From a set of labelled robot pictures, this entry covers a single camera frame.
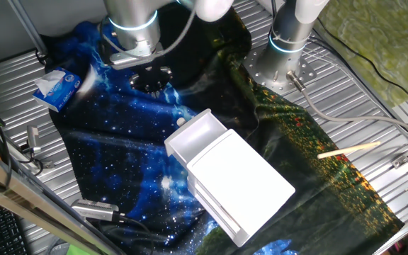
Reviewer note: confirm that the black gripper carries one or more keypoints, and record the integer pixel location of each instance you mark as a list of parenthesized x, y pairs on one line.
[(151, 79)]

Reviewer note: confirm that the white plastic drawer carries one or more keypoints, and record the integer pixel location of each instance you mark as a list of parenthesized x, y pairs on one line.
[(197, 138)]

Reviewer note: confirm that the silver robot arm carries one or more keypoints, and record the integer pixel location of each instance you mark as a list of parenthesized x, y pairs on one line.
[(133, 14)]

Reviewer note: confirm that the white plastic drawer cabinet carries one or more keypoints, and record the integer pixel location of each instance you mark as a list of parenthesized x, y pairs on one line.
[(239, 177)]

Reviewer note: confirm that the galaxy and meadow print cloth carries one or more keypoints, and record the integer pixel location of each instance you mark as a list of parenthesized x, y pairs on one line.
[(119, 141)]

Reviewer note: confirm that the blue tissue pack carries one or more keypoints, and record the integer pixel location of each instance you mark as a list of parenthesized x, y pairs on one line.
[(60, 92)]

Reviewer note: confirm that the thin metal bar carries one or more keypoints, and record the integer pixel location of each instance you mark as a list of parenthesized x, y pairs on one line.
[(27, 25)]

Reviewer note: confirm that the green cloth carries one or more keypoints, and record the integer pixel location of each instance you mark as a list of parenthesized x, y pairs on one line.
[(74, 250)]

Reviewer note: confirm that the grey cloth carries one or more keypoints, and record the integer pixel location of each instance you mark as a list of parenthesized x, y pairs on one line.
[(57, 248)]

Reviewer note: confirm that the wooden stick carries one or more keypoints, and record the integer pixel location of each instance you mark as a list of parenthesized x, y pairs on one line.
[(349, 149)]

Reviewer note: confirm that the green mottled mat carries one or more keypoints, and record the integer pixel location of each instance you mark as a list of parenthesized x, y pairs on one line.
[(384, 42)]

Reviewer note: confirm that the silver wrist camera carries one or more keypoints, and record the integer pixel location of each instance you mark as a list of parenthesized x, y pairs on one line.
[(129, 60)]

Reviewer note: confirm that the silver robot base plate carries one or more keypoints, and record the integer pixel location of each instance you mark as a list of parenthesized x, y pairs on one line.
[(251, 67)]

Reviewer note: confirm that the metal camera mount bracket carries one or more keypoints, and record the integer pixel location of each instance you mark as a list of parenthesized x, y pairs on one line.
[(48, 164)]

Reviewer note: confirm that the silver finned camera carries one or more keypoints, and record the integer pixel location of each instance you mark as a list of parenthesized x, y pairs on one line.
[(94, 210)]

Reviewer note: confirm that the metal frame bar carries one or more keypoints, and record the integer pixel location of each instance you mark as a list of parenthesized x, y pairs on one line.
[(30, 198)]

